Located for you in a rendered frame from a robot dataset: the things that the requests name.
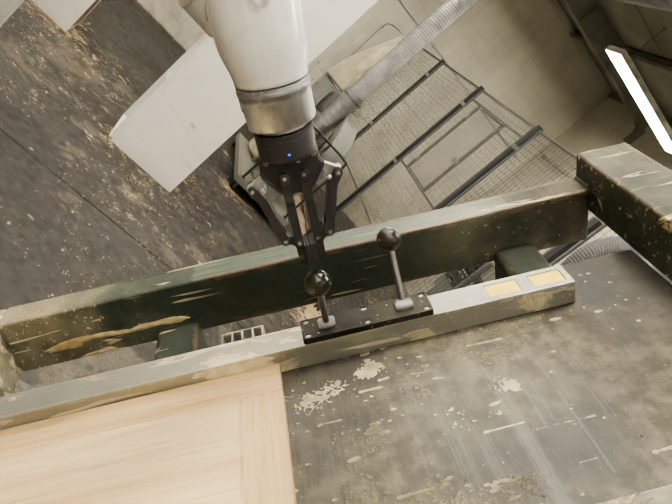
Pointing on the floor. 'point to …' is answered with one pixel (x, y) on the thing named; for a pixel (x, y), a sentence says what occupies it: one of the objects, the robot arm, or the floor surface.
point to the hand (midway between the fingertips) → (313, 260)
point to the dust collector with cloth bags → (335, 82)
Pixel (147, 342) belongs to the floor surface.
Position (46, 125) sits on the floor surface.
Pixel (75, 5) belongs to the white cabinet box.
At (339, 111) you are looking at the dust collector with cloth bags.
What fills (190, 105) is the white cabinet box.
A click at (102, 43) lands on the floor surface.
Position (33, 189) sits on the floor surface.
